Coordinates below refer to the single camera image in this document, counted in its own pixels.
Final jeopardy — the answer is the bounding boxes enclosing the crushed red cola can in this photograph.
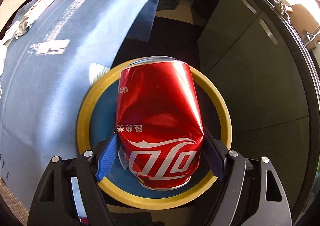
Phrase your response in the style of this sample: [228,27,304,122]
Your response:
[116,56,204,191]

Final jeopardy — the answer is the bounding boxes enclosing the silver foil wrapper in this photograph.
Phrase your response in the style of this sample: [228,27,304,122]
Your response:
[1,19,35,44]

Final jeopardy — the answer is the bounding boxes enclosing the red white medicine box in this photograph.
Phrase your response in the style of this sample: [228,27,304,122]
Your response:
[23,0,55,24]

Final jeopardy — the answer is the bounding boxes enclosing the left forearm knit sleeve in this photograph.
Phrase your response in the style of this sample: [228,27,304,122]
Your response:
[1,178,29,225]

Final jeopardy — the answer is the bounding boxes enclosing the yellow rimmed trash bin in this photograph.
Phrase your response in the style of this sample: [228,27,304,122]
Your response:
[76,60,232,210]

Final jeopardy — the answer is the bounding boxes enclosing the green lower kitchen cabinets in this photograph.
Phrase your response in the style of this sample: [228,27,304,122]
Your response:
[97,0,320,216]

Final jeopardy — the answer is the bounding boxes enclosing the blue star tablecloth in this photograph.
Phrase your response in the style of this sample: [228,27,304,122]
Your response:
[1,0,159,208]

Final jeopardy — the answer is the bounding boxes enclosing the wooden cutting board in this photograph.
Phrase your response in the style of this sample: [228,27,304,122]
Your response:
[289,4,319,40]

